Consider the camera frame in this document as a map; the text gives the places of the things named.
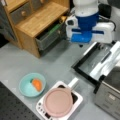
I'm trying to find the white pan handle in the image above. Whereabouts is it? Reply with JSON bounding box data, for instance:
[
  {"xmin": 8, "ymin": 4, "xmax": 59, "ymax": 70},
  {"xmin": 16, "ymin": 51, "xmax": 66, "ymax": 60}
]
[{"xmin": 67, "ymin": 77, "xmax": 79, "ymax": 90}]

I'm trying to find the white induction cooker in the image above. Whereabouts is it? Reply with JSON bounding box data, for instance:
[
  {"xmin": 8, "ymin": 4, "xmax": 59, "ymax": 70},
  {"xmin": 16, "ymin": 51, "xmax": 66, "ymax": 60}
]
[{"xmin": 36, "ymin": 80, "xmax": 83, "ymax": 120}]

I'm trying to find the wooden drawer cabinet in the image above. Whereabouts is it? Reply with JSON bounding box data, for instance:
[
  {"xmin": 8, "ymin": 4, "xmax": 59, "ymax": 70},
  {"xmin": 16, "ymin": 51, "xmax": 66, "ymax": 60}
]
[{"xmin": 0, "ymin": 0, "xmax": 70, "ymax": 58}]

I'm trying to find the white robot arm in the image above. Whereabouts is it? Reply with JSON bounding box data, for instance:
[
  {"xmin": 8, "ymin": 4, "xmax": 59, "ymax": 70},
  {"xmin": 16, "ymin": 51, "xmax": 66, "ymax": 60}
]
[{"xmin": 65, "ymin": 0, "xmax": 115, "ymax": 44}]

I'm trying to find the orange toy carrot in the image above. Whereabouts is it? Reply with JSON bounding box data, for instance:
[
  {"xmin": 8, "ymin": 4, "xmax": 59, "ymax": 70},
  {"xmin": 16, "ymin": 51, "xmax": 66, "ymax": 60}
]
[{"xmin": 32, "ymin": 79, "xmax": 42, "ymax": 91}]

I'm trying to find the pink pan lid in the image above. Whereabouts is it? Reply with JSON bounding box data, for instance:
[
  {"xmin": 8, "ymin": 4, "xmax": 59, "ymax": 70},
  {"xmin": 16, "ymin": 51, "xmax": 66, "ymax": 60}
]
[{"xmin": 43, "ymin": 88, "xmax": 73, "ymax": 117}]

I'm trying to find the open grey drawer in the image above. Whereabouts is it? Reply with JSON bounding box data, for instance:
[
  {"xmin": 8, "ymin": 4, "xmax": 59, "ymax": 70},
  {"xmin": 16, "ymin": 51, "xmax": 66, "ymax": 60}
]
[{"xmin": 35, "ymin": 16, "xmax": 67, "ymax": 50}]

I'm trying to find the silver toaster oven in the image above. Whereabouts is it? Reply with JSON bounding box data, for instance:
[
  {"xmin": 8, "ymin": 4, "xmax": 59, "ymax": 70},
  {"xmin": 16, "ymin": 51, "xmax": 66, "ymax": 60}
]
[{"xmin": 95, "ymin": 68, "xmax": 120, "ymax": 120}]

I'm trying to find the teal bowl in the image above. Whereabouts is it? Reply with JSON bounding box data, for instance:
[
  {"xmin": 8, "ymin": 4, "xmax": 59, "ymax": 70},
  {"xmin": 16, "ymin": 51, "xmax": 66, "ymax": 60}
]
[{"xmin": 19, "ymin": 73, "xmax": 46, "ymax": 97}]

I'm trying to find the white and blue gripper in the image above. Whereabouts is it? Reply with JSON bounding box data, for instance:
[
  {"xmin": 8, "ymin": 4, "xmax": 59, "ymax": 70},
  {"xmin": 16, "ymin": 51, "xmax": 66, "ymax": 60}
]
[{"xmin": 65, "ymin": 14, "xmax": 115, "ymax": 44}]

